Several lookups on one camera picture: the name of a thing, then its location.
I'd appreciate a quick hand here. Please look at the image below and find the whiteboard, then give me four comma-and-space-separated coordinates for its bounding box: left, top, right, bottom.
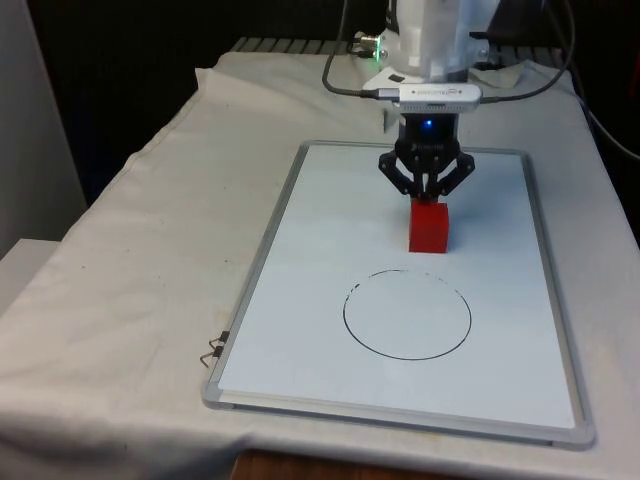
201, 139, 597, 448

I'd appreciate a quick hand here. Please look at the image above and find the red cube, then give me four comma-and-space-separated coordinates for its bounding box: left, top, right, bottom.
408, 200, 450, 254

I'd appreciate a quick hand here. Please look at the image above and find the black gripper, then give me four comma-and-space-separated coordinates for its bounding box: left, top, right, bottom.
377, 112, 476, 203

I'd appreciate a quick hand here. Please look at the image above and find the black cable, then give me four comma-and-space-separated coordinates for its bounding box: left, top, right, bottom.
480, 29, 577, 104
564, 0, 640, 157
321, 0, 401, 101

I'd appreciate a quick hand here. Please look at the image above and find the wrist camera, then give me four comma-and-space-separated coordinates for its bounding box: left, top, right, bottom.
398, 83, 484, 115

